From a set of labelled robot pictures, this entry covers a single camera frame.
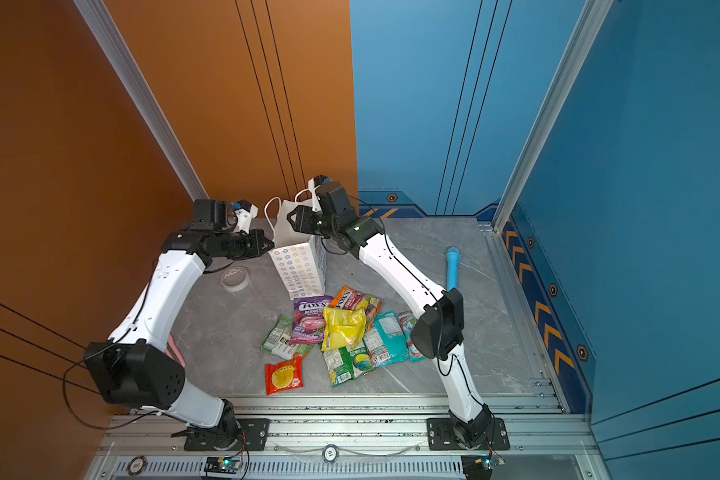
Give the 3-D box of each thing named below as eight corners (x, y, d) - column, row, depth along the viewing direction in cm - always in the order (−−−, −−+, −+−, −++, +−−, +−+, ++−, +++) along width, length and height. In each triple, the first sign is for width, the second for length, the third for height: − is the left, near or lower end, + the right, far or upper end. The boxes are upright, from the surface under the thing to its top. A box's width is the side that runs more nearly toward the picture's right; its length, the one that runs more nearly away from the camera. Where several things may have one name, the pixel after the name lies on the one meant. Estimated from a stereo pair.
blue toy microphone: (444, 290, 103) (447, 283, 100) (446, 252, 114) (448, 246, 111) (456, 291, 103) (459, 285, 100) (457, 254, 113) (459, 247, 110)
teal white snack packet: (372, 370, 85) (372, 367, 83) (359, 321, 95) (359, 317, 92) (411, 359, 87) (412, 356, 85) (394, 313, 97) (395, 309, 94)
